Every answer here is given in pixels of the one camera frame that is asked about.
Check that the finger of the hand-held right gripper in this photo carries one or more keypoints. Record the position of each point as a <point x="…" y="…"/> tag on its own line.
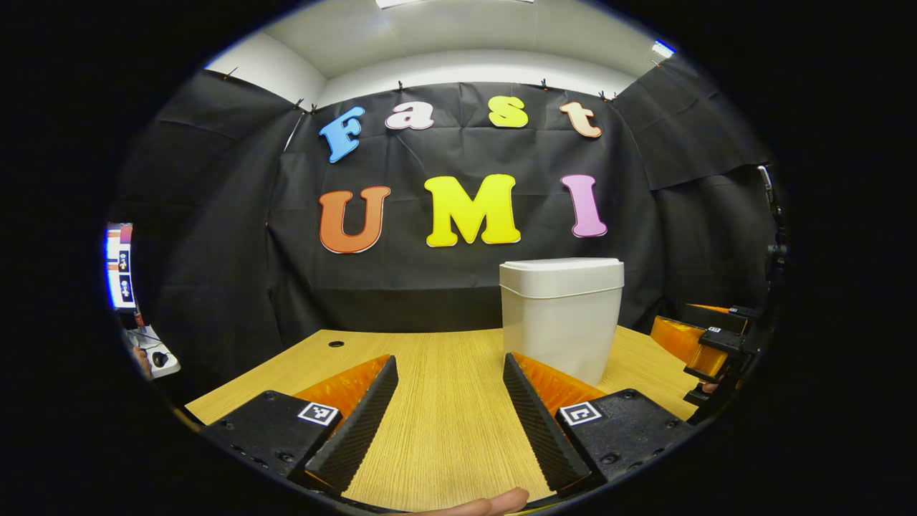
<point x="720" y="342"/>
<point x="716" y="314"/>

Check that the white side desk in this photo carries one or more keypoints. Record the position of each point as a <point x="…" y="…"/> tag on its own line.
<point x="140" y="337"/>

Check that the black backdrop cloth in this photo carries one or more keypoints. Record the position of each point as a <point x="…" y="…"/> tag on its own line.
<point x="430" y="272"/>

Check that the computer monitor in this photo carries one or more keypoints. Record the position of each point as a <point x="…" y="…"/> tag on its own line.
<point x="120" y="265"/>

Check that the black computer mouse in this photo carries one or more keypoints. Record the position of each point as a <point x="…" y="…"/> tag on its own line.
<point x="160" y="359"/>

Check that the ceiling light panel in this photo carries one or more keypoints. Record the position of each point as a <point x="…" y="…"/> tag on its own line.
<point x="401" y="3"/>

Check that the wooden desktop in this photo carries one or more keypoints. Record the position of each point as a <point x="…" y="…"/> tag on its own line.
<point x="444" y="401"/>

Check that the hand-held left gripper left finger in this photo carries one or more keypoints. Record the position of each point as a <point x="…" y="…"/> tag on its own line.
<point x="362" y="423"/>

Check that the white desktop garbage bin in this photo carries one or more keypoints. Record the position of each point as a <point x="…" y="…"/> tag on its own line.
<point x="559" y="322"/>

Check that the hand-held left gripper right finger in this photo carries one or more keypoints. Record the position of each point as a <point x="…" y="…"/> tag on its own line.
<point x="541" y="423"/>

